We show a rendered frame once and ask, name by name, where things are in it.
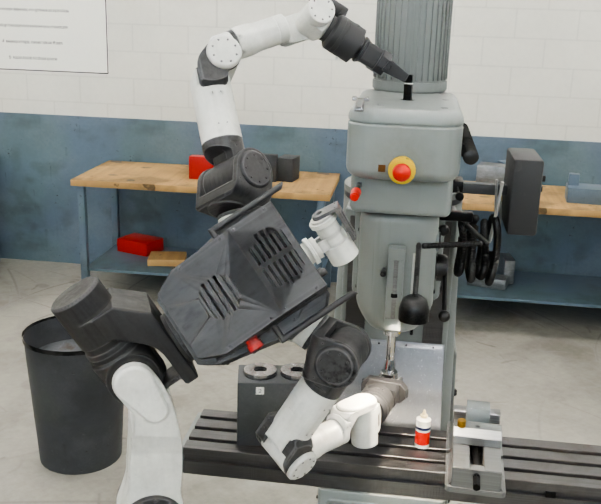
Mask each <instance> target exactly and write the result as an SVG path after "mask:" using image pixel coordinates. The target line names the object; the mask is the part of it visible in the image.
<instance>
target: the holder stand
mask: <svg viewBox="0 0 601 504"><path fill-rule="evenodd" d="M303 367H304V363H289V364H285V365H272V364H269V363H263V362H257V363H251V364H248V365H239V369H238V384H237V445H259V446H262V445H261V444H260V442H259V441H258V440H257V438H256V433H255V432H256V430H257V429H258V427H259V426H260V424H261V423H262V421H263V420H264V418H265V417H266V415H267V414H268V413H270V412H278V411H279V410H280V408H281V407H282V405H283V404H284V402H285V401H286V399H287V398H288V396H289V395H290V393H291V392H292V390H293V389H294V387H295V386H296V385H297V383H298V382H299V380H300V379H301V377H302V371H303Z"/></svg>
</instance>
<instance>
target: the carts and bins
mask: <svg viewBox="0 0 601 504"><path fill-rule="evenodd" d="M22 337H23V339H22V342H23V345H24V349H25V356H26V363H27V370H28V377H29V384H30V392H31V399H32V406H33V413H34V420H35V427H36V434H37V441H38V448H39V455H40V460H41V463H42V465H43V466H44V467H45V468H47V469H48V470H50V471H53V472H56V473H60V474H65V475H81V474H88V473H93V472H97V471H100V470H103V469H105V468H107V467H109V466H111V465H112V464H113V463H115V462H116V461H117V460H118V459H119V458H120V456H121V453H122V434H123V409H124V404H123V403H120V402H118V401H117V400H116V399H115V398H114V397H113V396H112V395H111V394H110V393H109V391H108V389H107V387H106V386H105V384H104V383H103V382H102V381H101V379H100V378H99V377H98V376H97V374H96V373H95V372H94V370H93V369H92V365H91V363H90V362H89V360H88V359H87V358H86V357H85V352H83V351H82V350H81V348H80V347H79V346H78V345H77V343H76V342H75V341H74V340H73V338H72V337H71V336H70V335H69V333H68V332H67V331H66V329H65V328H64V327H63V326H62V324H61V323H60V322H59V321H58V319H57V318H56V317H55V316H51V317H48V318H44V319H41V320H39V321H36V322H34V323H32V324H30V325H29V326H27V327H26V328H25V329H24V330H23V332H22V335H21V338H22Z"/></svg>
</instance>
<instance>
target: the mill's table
mask: <svg viewBox="0 0 601 504"><path fill-rule="evenodd" d="M415 429H416V428H405V427H395V426H384V425H380V430H379V432H378V444H377V445H376V446H374V447H372V448H368V449H361V448H357V447H355V446H353V445H352V443H351V432H350V439H349V441H348V442H347V443H345V444H343V445H341V446H339V447H337V448H335V449H333V450H331V451H328V452H326V453H325V454H323V455H322V456H321V457H319V458H317V459H316V462H315V465H314V466H313V468H312V469H311V470H310V471H309V472H308V473H307V474H305V475H304V476H303V477H301V478H299V479H296V480H290V479H289V478H288V477H287V476H286V475H285V473H284V472H283V471H282V470H281V468H280V467H279V466H278V465H277V463H276V462H275V461H274V460H273V458H272V457H271V456H270V455H269V453H268V452H267V451H266V450H265V449H264V447H263V446H259V445H237V412H233V411H223V410H212V409H203V411H202V413H201V412H198V414H197V415H196V417H195V419H194V421H193V423H192V425H191V426H190V428H189V430H188V432H187V434H186V435H185V437H184V439H183V441H182V472H183V473H188V474H198V475H207V476H217V477H227V478H236V479H246V480H256V481H266V482H275V483H285V484H295V485H305V486H314V487H324V488H334V489H343V490H353V491H363V492H373V493H382V494H392V495H402V496H411V497H421V498H431V499H441V500H450V501H460V502H470V503H480V504H601V446H599V445H588V444H577V443H567V442H556V441H545V440H534V439H524V438H513V437H502V452H503V463H504V475H505V487H506V495H505V498H495V497H487V496H479V495H471V494H463V493H455V492H448V491H446V490H445V464H446V439H447V431H438V430H430V441H429V447H428V448H427V449H419V448H417V447H415V445H414V442H415Z"/></svg>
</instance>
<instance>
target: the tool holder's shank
mask: <svg viewBox="0 0 601 504"><path fill-rule="evenodd" d="M395 346H396V337H389V336H387V343H386V359H385V364H384V369H385V371H386V372H388V373H392V372H394V369H396V367H395Z"/></svg>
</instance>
